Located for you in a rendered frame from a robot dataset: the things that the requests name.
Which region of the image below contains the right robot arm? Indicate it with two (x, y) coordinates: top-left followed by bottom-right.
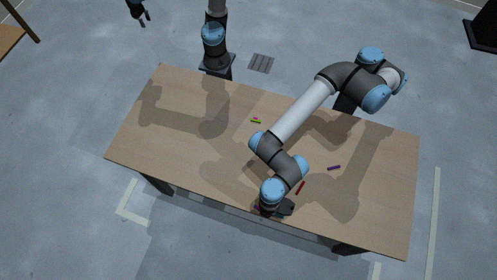
(201, 0), (231, 71)

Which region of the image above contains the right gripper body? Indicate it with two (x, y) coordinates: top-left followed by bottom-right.
(125, 0), (145, 19)

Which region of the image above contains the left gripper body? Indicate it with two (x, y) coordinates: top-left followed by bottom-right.
(259, 197), (295, 218)

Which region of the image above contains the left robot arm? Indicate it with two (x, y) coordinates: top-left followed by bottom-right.
(248, 46), (408, 208)

